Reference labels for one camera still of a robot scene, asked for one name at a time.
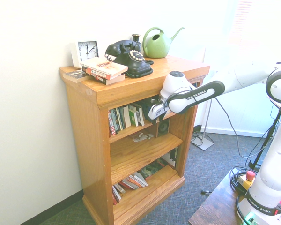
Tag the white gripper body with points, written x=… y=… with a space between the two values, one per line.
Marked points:
x=157 y=112

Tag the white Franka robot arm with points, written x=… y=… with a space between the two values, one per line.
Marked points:
x=175 y=79

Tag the white patterned paperback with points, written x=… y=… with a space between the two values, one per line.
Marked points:
x=141 y=114

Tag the small wooden speaker box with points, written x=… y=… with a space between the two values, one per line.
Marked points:
x=164 y=127

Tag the loose paper cards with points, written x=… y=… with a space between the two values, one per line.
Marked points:
x=142 y=137

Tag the black white leaning paperback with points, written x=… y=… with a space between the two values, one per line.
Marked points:
x=127 y=117

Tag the green white spine book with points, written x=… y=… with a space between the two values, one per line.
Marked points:
x=118 y=120

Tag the white black picture book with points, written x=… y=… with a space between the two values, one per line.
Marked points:
x=171 y=158

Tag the black rotary telephone base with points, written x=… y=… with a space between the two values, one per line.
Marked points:
x=135 y=64

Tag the red black spine book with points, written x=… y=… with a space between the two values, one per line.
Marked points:
x=112 y=80

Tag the grey metal floor stand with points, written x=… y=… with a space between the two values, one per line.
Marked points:
x=204 y=144

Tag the dark green flat book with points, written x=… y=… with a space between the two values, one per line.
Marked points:
x=152 y=170

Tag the green plastic watering can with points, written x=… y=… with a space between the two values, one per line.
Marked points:
x=157 y=50

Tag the white book red spots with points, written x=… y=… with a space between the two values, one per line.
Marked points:
x=141 y=178

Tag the cream cover paperback book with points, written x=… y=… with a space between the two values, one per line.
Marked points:
x=103 y=66

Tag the white slim book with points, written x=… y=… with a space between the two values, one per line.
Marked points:
x=135 y=181

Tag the wooden bookshelf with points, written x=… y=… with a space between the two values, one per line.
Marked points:
x=89 y=140

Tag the black telephone handset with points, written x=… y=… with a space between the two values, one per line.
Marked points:
x=121 y=45

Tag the dark spine slim book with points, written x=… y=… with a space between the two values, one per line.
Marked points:
x=128 y=184

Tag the black glossy vase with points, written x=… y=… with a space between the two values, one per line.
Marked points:
x=135 y=38

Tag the thin dark cover book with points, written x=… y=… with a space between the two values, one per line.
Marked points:
x=73 y=75

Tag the small black plug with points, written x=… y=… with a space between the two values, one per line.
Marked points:
x=204 y=192

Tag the grey white cover book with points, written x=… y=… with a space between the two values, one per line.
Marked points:
x=116 y=195

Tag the white square analog clock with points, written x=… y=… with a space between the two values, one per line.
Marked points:
x=86 y=50

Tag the dark brown wooden table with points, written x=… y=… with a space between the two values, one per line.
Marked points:
x=213 y=206

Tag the yellow emergency stop box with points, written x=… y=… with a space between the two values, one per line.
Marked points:
x=249 y=175

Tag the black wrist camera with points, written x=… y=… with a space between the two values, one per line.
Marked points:
x=154 y=101

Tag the black camera tripod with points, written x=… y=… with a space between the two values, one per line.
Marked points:
x=254 y=161

